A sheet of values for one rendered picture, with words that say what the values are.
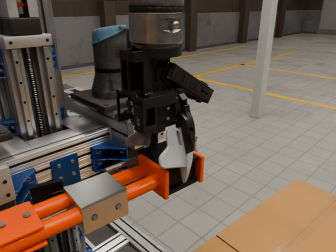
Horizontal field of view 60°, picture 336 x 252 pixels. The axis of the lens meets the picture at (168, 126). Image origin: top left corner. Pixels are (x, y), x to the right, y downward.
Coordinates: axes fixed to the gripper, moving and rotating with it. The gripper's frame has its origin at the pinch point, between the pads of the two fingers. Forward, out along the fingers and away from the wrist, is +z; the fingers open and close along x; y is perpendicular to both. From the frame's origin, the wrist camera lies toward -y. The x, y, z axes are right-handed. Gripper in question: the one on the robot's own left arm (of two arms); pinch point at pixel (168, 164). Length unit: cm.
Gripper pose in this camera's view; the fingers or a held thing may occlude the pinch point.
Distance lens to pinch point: 50.4
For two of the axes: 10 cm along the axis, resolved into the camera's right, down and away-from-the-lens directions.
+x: 6.4, 2.9, -7.1
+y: -7.7, 2.4, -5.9
